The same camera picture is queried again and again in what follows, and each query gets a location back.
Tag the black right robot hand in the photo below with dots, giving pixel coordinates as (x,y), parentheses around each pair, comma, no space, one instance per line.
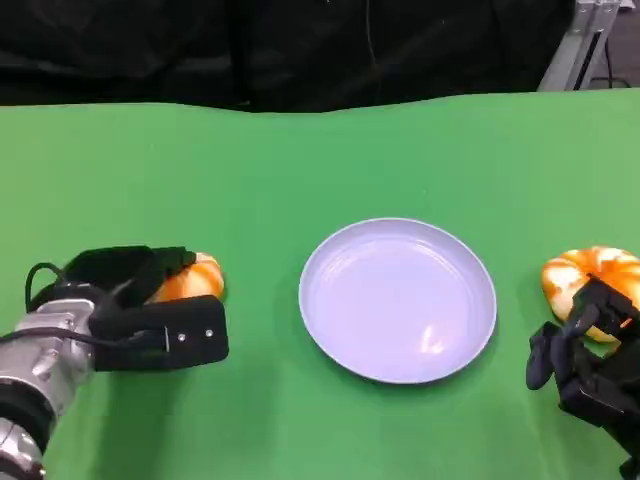
(595,370)

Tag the aluminium frame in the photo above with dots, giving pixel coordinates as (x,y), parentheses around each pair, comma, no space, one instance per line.
(567,55)

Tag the orange white toy bread roll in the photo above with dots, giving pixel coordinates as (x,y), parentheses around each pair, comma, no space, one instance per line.
(195,282)
(595,262)

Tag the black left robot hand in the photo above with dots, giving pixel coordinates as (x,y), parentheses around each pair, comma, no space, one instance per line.
(120,270)

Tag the black curtain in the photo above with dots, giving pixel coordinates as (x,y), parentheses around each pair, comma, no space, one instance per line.
(200,45)

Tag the lilac plate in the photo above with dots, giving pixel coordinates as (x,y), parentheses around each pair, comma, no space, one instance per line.
(395,305)

